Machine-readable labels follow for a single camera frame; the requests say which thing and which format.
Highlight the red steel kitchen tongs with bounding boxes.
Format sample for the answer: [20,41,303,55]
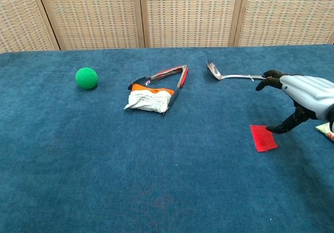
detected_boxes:
[127,65,189,116]

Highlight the blue carpet table cover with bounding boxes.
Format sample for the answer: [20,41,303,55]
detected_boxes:
[0,43,334,233]

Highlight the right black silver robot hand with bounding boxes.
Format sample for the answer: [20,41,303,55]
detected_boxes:
[255,69,334,135]

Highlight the white orange snack packet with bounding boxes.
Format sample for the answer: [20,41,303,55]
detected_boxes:
[124,84,175,113]

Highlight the green foam ball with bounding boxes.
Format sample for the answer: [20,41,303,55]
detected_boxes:
[75,67,99,90]

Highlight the red square piece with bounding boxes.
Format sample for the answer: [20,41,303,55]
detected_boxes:
[249,124,278,153]

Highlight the woven rattan screen panel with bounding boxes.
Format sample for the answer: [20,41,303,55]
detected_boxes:
[0,0,61,54]
[234,0,334,47]
[33,0,146,51]
[137,0,246,49]

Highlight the green yellow snack bag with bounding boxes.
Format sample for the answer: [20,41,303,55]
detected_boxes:
[315,122,334,142]

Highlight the steel ladle orange handle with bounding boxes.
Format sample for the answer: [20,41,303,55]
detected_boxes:
[206,59,267,82]

